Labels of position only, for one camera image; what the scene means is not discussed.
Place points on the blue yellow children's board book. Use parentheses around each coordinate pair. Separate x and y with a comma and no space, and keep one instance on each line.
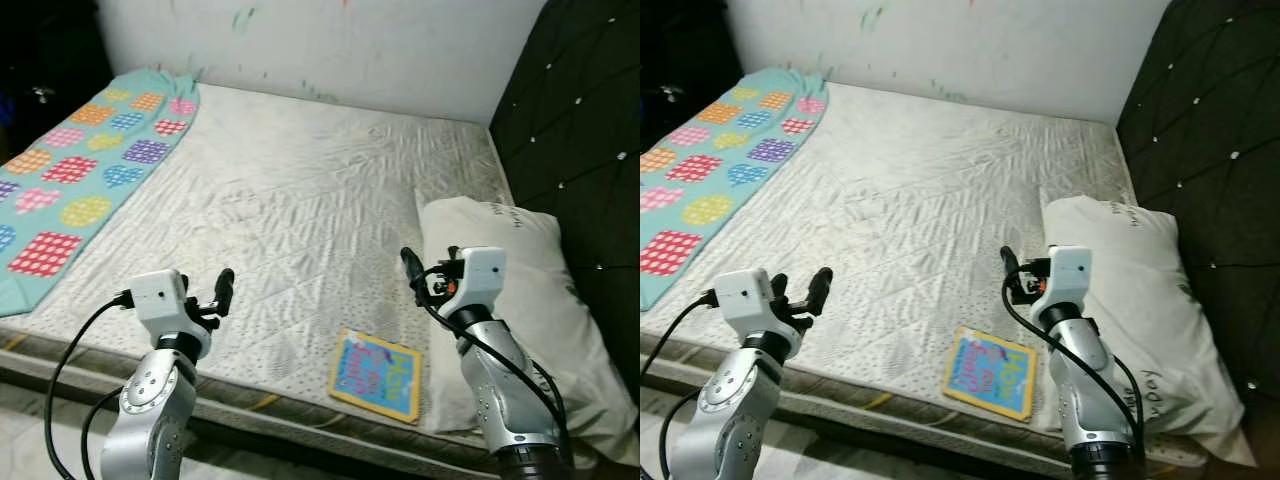
(375,375)
(990,372)

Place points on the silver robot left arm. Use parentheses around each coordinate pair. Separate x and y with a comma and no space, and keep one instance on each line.
(150,410)
(735,410)

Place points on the grey quilted mattress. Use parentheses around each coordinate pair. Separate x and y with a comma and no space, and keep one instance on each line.
(300,190)
(950,190)

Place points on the beige pillow with print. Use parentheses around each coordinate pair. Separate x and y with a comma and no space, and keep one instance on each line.
(1150,290)
(540,290)

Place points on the teal blanket with colourful shapes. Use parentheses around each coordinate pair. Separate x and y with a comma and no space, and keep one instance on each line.
(90,160)
(720,150)

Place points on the black tufted headboard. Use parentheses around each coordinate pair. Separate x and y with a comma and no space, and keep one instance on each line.
(1210,110)
(580,110)

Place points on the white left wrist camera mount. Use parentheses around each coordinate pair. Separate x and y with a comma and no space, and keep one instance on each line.
(160,297)
(748,297)

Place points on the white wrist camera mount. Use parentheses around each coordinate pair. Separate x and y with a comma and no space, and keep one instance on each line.
(160,297)
(480,275)
(1068,272)
(748,297)

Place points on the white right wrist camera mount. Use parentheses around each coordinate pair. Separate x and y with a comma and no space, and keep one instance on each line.
(480,275)
(1068,272)

